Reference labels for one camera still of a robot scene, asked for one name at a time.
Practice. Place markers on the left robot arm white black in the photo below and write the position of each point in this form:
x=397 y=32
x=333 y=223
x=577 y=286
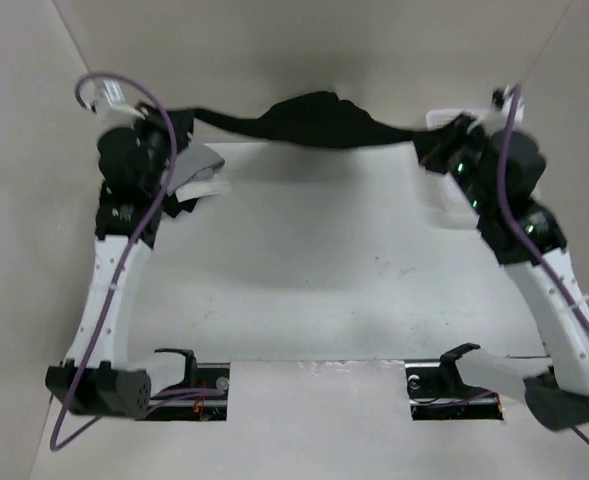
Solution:
x=96 y=376

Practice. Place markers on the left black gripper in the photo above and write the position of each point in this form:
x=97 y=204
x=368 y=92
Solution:
x=153 y=120

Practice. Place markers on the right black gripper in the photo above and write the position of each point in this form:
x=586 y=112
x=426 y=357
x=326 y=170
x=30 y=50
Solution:
x=478 y=135

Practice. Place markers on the folded black tank top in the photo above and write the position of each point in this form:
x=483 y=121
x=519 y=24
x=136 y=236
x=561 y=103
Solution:
x=172 y=207

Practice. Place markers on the white plastic basket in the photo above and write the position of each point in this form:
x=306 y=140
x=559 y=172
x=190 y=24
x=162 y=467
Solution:
x=453 y=208

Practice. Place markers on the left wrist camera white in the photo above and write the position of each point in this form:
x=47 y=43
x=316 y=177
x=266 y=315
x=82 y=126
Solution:
x=110 y=102

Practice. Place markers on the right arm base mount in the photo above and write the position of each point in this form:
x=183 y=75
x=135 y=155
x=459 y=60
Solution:
x=437 y=393

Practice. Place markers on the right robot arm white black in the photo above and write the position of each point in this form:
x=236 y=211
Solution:
x=529 y=245

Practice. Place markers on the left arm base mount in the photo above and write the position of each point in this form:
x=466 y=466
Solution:
x=185 y=390

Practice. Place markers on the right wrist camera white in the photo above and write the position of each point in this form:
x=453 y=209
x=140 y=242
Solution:
x=495 y=118

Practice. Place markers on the black tank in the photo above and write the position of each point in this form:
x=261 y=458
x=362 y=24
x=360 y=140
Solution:
x=317 y=120
x=172 y=207

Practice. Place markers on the folded grey tank top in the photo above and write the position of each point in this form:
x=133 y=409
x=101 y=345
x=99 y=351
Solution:
x=195 y=163

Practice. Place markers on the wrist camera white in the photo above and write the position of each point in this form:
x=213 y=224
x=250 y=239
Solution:
x=495 y=118
x=110 y=102

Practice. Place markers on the folded white tank top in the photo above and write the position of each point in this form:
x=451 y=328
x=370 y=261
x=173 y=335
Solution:
x=215 y=185

